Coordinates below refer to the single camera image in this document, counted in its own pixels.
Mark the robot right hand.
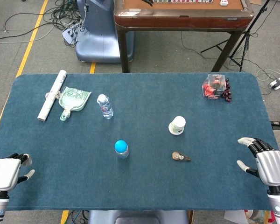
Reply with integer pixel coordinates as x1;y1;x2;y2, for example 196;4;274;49
237;137;280;187

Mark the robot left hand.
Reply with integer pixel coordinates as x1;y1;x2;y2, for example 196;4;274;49
0;153;35;192

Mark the orange brown correction tape dispenser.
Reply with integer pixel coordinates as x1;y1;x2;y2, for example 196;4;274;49
171;151;192;162

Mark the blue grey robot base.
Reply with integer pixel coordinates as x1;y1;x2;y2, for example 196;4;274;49
75;0;135;63

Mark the white power strip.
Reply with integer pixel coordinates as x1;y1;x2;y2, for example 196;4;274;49
62;23;81;45
268;74;280;91

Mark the dark red capsule cluster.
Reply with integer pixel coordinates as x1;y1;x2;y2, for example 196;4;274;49
221;78;233;103

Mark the rolled white paper tube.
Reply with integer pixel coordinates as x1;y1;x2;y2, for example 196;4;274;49
37;70;68;122

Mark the clear box of red capsules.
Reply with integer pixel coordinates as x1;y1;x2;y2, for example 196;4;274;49
202;74;227;100

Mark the light green dustpan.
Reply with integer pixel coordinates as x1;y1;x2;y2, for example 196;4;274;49
58;86;92;121

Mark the white fern print paper cup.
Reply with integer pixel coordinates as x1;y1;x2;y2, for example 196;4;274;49
168;116;186;135

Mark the blue ball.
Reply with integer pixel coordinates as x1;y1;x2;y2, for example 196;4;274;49
114;140;128;152

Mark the clear plastic jar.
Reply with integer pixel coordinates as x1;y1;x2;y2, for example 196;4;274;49
114;146;129;160

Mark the clear water bottle white cap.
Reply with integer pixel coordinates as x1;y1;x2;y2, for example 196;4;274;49
97;94;114;119

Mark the black tripod stand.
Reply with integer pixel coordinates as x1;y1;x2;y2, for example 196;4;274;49
200;0;271;72

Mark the blue table cloth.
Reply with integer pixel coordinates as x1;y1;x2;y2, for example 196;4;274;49
0;72;280;211

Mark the grey blue robot torso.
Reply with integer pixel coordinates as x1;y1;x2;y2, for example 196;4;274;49
87;210;189;224

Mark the brown mahjong table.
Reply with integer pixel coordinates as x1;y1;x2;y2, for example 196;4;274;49
113;0;254;73

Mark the row of mahjong tiles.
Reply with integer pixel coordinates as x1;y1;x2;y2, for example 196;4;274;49
153;0;213;4

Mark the black cable bundle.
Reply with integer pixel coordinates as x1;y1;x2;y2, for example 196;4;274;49
0;0;84;49

